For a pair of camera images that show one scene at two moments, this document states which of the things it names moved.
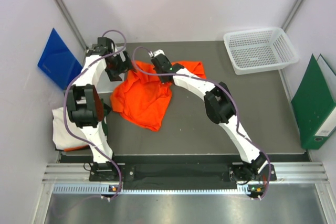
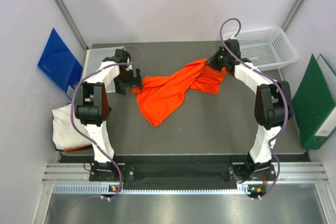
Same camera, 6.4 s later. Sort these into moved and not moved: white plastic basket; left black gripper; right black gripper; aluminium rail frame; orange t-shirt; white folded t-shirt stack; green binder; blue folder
Moved: right black gripper; orange t-shirt; left black gripper
Not moved: white folded t-shirt stack; white plastic basket; blue folder; green binder; aluminium rail frame
